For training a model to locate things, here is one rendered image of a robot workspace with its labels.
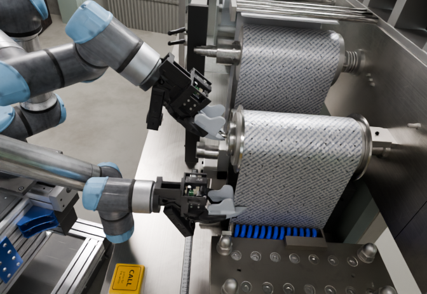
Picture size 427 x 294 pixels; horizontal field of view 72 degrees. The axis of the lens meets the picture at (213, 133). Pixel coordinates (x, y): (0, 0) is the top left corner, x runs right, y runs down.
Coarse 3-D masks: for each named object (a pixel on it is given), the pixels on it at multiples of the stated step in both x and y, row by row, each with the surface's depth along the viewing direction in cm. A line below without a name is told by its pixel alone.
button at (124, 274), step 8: (120, 264) 73; (128, 264) 73; (136, 264) 74; (120, 272) 72; (128, 272) 72; (136, 272) 72; (112, 280) 70; (120, 280) 70; (128, 280) 70; (136, 280) 70; (112, 288) 69; (120, 288) 69; (128, 288) 69; (136, 288) 69
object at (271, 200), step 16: (240, 176) 62; (256, 176) 62; (240, 192) 65; (256, 192) 65; (272, 192) 65; (288, 192) 65; (304, 192) 65; (320, 192) 65; (336, 192) 65; (256, 208) 69; (272, 208) 69; (288, 208) 69; (304, 208) 68; (320, 208) 68; (240, 224) 73; (256, 224) 73; (272, 224) 73; (288, 224) 72; (304, 224) 72; (320, 224) 72
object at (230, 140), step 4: (228, 124) 63; (232, 124) 61; (228, 128) 63; (232, 128) 60; (228, 132) 62; (232, 132) 60; (228, 136) 62; (232, 136) 60; (228, 140) 61; (232, 140) 60; (228, 144) 60; (232, 144) 60; (228, 148) 60; (232, 148) 60; (228, 152) 61; (232, 152) 61
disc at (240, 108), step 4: (240, 108) 61; (240, 112) 60; (240, 116) 60; (244, 120) 57; (244, 124) 57; (244, 128) 57; (240, 136) 58; (240, 140) 57; (240, 144) 57; (240, 148) 56; (240, 152) 57; (240, 156) 57; (240, 160) 57; (236, 164) 60; (240, 164) 58; (236, 168) 60; (236, 172) 61
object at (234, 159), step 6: (234, 114) 64; (234, 120) 64; (240, 120) 59; (240, 126) 58; (360, 126) 61; (240, 132) 58; (234, 150) 60; (234, 156) 59; (234, 162) 60; (360, 162) 60
